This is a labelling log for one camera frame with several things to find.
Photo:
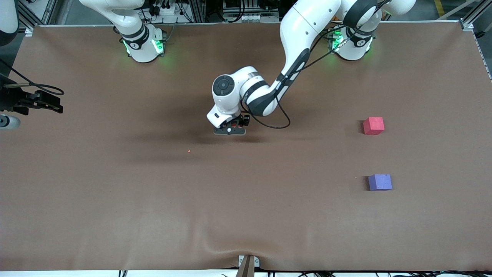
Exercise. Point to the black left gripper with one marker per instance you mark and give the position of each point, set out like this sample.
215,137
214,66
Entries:
241,120

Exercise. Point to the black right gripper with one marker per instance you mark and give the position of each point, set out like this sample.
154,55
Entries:
11,100

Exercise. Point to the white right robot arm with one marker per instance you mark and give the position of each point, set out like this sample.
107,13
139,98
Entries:
142,46

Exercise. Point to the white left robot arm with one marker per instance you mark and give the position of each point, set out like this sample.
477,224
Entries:
307,23

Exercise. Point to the metal corner clamp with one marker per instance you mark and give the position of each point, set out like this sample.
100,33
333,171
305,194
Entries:
29,32
467,25

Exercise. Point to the brown table mat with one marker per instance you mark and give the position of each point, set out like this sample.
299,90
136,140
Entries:
246,200

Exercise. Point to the white power strip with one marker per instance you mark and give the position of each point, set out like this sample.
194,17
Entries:
169,10

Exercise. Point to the red foam cube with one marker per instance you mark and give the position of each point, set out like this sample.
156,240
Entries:
373,125

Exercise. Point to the purple foam cube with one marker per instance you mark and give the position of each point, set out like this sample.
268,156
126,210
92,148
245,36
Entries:
379,181

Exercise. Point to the aluminium frame profile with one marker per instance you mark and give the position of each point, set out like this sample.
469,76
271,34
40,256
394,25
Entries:
196,11
471,19
27,20

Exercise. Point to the metal clamp bracket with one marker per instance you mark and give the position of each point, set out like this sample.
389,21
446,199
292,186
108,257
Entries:
241,262

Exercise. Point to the tapered grey post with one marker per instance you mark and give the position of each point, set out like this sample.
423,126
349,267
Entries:
247,269

